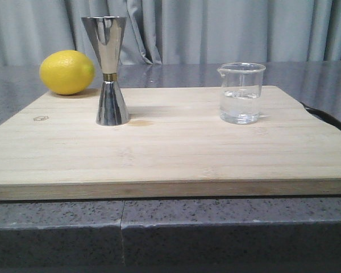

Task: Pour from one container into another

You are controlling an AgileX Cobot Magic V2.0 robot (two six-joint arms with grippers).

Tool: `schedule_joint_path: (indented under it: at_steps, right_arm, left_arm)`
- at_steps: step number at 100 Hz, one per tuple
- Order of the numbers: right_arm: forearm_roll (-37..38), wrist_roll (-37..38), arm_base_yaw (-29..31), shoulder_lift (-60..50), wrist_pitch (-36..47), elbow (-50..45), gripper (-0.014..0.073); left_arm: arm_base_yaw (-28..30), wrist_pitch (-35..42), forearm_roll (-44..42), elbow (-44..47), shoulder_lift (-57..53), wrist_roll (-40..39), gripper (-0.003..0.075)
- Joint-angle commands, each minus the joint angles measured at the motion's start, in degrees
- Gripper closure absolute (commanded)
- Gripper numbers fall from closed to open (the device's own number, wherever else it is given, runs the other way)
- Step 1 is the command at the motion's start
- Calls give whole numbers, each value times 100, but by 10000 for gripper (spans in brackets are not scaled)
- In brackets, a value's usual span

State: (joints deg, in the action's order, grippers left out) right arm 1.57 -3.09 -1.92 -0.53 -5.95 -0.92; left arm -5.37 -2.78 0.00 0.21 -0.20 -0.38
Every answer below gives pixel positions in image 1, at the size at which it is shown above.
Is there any grey curtain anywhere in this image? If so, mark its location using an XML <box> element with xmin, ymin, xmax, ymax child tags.
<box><xmin>0</xmin><ymin>1</ymin><xmax>341</xmax><ymax>66</ymax></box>

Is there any yellow lemon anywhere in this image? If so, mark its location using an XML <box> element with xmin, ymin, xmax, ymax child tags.
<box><xmin>39</xmin><ymin>50</ymin><xmax>95</xmax><ymax>95</ymax></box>

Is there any clear glass beaker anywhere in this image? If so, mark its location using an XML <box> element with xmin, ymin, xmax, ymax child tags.
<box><xmin>217</xmin><ymin>62</ymin><xmax>266</xmax><ymax>125</ymax></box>

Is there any wooden cutting board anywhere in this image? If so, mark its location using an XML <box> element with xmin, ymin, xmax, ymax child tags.
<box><xmin>0</xmin><ymin>86</ymin><xmax>341</xmax><ymax>200</ymax></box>

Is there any steel double jigger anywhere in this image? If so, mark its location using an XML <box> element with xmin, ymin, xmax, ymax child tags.
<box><xmin>81</xmin><ymin>16</ymin><xmax>130</xmax><ymax>126</ymax></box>

